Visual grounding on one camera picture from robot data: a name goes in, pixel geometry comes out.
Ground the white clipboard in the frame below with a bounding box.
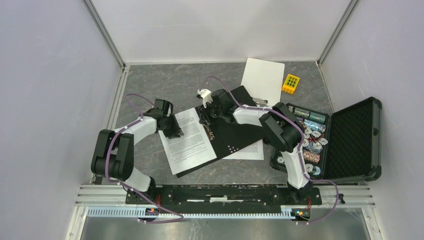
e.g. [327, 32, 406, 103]
[241, 58, 285, 106]

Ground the printed paper sheet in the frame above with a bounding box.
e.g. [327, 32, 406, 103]
[158, 108, 217, 175]
[224, 140, 264, 161]

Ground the metal folder clip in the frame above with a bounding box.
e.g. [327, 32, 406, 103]
[203, 124, 215, 141]

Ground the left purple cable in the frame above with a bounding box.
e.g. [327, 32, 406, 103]
[104, 93, 185, 225]

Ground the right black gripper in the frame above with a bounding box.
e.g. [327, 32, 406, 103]
[199, 99, 224, 126]

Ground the black poker chip case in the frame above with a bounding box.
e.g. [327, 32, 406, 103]
[287, 97, 382, 183]

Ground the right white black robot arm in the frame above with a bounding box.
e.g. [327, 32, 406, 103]
[197, 88, 313, 204]

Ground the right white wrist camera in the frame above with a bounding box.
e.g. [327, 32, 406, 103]
[197, 88, 213, 108]

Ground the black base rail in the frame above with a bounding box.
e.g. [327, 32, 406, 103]
[125, 184, 323, 215]

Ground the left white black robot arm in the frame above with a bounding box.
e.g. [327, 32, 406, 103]
[90, 99, 184, 204]

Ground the yellow toy brick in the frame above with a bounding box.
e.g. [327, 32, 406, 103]
[281, 74, 300, 95]

